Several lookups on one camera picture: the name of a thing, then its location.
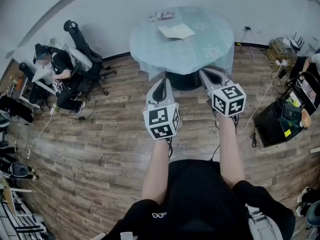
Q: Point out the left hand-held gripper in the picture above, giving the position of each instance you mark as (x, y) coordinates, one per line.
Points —
(161, 120)

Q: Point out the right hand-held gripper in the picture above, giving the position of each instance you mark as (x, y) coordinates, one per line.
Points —
(228, 100)

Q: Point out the blue cover notebook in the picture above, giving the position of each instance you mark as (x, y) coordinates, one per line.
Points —
(176, 31)

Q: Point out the person's left forearm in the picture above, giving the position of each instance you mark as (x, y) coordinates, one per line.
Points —
(156, 171)

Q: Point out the person's right forearm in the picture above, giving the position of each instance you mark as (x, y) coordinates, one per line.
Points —
(230, 154)

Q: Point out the black table base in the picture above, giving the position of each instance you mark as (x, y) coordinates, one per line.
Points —
(183, 80)

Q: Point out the round table with blue cloth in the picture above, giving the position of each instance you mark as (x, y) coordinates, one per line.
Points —
(175, 54)

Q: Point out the white power strip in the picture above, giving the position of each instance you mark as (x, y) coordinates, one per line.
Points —
(28, 152)
(281, 63)

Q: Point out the black open case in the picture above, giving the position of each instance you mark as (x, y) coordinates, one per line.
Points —
(272, 124)

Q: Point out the flag print box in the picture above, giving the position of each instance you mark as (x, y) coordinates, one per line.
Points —
(162, 15)

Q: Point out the black power adapter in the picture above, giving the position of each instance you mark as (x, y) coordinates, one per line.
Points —
(81, 118)

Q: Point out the black office chair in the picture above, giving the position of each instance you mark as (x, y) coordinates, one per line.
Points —
(86, 51)

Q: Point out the white router with antennas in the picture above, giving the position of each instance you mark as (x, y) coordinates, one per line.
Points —
(295, 43)

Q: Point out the screen on black stand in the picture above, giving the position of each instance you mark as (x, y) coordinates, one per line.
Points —
(306, 91)

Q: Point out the person's black clothing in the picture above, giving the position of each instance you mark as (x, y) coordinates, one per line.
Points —
(197, 199)

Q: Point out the white desk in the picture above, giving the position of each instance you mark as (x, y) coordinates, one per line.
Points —
(37, 84)

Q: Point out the black round device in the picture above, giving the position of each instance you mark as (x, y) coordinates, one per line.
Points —
(18, 170)

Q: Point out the white shelf rack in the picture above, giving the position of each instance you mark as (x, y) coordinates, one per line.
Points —
(17, 216)

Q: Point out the black wall charger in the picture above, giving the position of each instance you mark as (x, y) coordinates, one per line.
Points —
(247, 28)

